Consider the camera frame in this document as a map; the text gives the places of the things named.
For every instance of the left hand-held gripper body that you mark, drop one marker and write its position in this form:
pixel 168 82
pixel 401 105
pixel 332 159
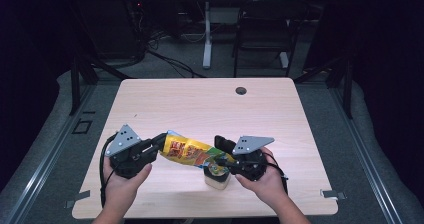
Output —
pixel 125 144

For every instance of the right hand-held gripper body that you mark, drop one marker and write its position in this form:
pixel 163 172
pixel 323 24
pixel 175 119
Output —
pixel 250 144

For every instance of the white seasoning jar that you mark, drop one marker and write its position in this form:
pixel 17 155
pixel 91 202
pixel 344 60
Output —
pixel 216 181

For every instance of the yellow seasoning bag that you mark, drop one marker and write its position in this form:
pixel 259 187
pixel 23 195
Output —
pixel 186 150

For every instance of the person's right hand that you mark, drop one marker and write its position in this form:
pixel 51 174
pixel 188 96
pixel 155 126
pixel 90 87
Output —
pixel 270 184

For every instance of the person's left hand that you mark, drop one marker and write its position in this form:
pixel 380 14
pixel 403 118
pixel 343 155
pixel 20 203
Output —
pixel 120 190

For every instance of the black metal stand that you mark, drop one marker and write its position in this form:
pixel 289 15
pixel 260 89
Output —
pixel 348 90
pixel 75 84

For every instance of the white desk leg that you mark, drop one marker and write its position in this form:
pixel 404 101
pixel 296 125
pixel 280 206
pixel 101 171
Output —
pixel 207 34

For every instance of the black metal chair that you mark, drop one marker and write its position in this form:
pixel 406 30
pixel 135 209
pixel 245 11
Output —
pixel 266 27

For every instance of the black floor socket frame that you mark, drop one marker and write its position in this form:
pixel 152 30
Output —
pixel 82 126

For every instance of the grey metal table bracket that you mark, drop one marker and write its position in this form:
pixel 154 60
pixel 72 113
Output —
pixel 331 194
pixel 80 196

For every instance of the aluminium floor rail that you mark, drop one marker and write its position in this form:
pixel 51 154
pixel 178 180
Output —
pixel 370 164
pixel 43 160

